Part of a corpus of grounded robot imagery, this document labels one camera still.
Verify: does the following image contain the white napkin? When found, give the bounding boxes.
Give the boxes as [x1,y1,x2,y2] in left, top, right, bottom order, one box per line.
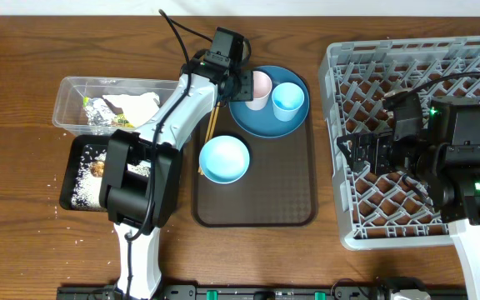
[102,92,160,128]

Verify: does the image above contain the dark brown serving tray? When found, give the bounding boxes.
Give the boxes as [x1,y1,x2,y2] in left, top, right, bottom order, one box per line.
[192,105,318,228]

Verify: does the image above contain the clear plastic bin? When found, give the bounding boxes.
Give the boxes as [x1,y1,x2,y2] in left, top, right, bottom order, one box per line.
[52,77,178,136]

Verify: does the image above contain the brown mushroom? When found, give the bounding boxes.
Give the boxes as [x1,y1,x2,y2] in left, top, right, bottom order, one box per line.
[89,161,105,178]

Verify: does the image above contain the pink plastic cup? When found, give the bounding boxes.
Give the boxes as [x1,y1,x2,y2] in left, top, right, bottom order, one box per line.
[246,71,273,111]

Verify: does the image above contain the black plastic tray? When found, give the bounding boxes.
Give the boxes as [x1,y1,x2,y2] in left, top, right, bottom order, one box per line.
[58,134,184,214]

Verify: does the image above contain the grey plastic dishwasher rack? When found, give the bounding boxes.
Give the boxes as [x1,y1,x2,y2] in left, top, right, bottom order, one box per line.
[318,36,480,250]

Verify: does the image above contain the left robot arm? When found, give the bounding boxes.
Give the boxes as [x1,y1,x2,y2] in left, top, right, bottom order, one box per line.
[99,27,253,299]

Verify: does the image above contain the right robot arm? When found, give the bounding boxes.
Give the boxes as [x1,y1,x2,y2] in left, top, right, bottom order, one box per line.
[337,93,480,299]

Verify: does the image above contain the foil and yellow snack wrapper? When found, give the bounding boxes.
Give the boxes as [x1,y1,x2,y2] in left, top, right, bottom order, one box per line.
[82,97,133,128]

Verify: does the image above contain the pile of white rice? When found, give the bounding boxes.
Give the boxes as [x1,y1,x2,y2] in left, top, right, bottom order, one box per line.
[71,145,152,212]

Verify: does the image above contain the light blue bowl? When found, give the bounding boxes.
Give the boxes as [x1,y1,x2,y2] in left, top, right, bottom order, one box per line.
[198,135,250,184]

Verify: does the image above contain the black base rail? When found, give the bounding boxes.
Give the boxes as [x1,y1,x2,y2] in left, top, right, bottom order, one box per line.
[55,283,468,300]

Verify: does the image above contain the wooden chopstick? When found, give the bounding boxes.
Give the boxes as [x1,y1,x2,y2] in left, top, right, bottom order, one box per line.
[197,103,218,175]
[206,102,222,143]

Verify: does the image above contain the light blue plastic cup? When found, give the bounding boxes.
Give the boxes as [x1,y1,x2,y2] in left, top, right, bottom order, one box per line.
[272,82,305,122]

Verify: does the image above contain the dark blue round plate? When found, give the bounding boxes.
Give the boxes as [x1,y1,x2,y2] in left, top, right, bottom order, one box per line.
[229,65,310,138]

